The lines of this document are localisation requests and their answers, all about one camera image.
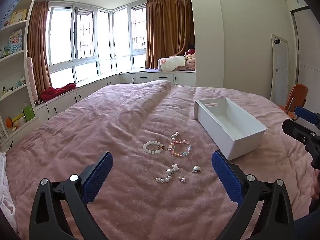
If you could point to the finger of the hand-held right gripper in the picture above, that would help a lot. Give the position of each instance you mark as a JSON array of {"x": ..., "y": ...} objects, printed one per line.
[
  {"x": 305, "y": 113},
  {"x": 293, "y": 128}
]

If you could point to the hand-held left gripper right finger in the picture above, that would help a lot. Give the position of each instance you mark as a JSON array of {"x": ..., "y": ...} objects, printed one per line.
[{"x": 227, "y": 177}]

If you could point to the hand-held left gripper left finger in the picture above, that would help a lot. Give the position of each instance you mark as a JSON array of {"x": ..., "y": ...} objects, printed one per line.
[{"x": 97, "y": 177}]

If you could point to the white storage box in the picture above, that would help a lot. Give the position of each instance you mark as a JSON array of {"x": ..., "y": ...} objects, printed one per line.
[{"x": 232, "y": 127}]

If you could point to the person's right hand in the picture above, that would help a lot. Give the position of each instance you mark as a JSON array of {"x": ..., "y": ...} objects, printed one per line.
[{"x": 315, "y": 183}]

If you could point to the orange chair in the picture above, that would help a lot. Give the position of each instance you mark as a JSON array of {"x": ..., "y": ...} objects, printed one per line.
[{"x": 296, "y": 93}]

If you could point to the small pearl stud earring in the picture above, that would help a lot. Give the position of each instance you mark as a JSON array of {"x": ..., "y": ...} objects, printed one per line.
[{"x": 180, "y": 179}]

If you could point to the pink blanket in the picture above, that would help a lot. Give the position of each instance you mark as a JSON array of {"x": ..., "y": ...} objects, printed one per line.
[{"x": 100, "y": 130}]

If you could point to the white leaning board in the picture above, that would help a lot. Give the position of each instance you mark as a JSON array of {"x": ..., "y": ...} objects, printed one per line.
[{"x": 280, "y": 67}]

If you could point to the white flower earring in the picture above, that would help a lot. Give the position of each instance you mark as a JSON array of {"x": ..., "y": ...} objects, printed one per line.
[{"x": 175, "y": 166}]

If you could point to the dark framed door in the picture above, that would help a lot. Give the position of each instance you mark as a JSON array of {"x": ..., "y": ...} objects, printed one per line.
[{"x": 307, "y": 42}]

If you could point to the person's dark clothing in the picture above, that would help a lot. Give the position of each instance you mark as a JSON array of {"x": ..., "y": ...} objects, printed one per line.
[{"x": 307, "y": 227}]

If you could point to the white cloth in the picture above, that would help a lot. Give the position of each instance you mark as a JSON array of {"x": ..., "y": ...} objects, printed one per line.
[{"x": 6, "y": 192}]

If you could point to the green box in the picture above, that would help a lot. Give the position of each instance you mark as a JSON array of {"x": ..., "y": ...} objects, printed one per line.
[{"x": 28, "y": 112}]

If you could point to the red cloth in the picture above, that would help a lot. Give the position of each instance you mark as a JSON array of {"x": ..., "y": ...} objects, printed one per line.
[{"x": 56, "y": 91}]

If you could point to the orange round toy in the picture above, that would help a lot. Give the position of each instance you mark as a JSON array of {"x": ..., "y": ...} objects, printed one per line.
[{"x": 9, "y": 122}]

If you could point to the white window seat cabinets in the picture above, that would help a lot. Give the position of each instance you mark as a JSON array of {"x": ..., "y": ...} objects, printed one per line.
[{"x": 140, "y": 77}]

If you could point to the pink upright panel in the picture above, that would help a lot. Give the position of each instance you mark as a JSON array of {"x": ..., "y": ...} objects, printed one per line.
[{"x": 32, "y": 80}]

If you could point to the pile of plush toys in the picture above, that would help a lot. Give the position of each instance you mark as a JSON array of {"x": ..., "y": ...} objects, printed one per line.
[{"x": 190, "y": 58}]

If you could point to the white roll pillow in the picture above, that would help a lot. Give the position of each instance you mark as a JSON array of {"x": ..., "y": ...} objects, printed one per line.
[{"x": 172, "y": 63}]

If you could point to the white shelf unit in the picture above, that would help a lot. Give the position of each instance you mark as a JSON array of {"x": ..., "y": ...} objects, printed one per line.
[{"x": 15, "y": 65}]

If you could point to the white framed bay window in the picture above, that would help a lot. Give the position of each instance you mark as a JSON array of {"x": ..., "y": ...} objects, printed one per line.
[{"x": 85, "y": 37}]

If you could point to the brown curtain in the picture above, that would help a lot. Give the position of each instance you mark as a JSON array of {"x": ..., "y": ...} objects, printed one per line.
[
  {"x": 38, "y": 45},
  {"x": 167, "y": 30}
]

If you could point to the colourful flower toy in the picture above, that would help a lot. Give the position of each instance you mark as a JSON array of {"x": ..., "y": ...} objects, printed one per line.
[{"x": 16, "y": 42}]

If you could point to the yellow framed picture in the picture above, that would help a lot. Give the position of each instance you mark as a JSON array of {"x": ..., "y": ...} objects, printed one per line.
[{"x": 18, "y": 16}]

